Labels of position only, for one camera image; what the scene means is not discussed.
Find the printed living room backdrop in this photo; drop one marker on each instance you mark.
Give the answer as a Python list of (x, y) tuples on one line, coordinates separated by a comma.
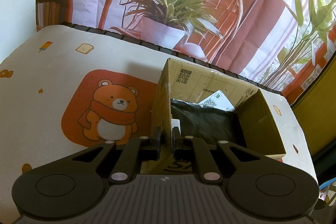
[(282, 44)]

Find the cartoon printed table mat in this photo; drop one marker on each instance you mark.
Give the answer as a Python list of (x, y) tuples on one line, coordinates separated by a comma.
[(64, 90)]

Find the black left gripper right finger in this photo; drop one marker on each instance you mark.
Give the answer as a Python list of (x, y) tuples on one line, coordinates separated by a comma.
[(195, 151)]

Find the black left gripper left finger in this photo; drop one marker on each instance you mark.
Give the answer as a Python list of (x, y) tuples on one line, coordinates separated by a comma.
[(134, 153)]

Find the black plastic bag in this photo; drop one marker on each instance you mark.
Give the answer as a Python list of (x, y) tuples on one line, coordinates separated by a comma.
[(207, 123)]

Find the white printed card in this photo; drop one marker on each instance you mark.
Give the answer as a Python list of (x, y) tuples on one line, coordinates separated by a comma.
[(218, 100)]

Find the brown SF cardboard box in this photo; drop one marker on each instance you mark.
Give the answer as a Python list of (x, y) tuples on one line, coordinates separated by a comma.
[(258, 110)]

